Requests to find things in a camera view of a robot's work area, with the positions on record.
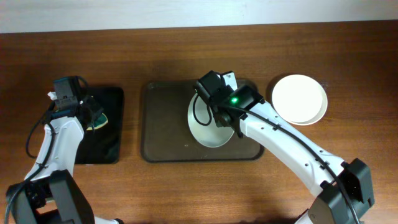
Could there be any cream white plate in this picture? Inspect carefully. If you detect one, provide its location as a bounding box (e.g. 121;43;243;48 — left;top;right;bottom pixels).
271;74;328;126

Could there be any light blue plate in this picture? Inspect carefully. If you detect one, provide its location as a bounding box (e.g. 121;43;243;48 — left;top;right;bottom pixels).
187;93;234;148

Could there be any black plastic tray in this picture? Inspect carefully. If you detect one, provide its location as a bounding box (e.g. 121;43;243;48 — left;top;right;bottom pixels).
75;86;124;164

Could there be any pink plate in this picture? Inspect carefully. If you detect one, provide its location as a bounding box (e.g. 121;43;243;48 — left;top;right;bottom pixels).
286;86;328;126

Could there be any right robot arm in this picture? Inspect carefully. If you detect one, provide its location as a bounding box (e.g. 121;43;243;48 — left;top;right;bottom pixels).
193;70;374;224

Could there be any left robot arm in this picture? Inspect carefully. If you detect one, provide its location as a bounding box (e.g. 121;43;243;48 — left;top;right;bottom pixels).
4;76;122;224

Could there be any brown serving tray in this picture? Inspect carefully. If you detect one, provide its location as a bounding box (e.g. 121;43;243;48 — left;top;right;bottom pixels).
141;80;265;163

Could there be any green and yellow sponge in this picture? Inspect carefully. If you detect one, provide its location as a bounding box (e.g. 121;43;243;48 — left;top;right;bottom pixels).
86;113;108;131

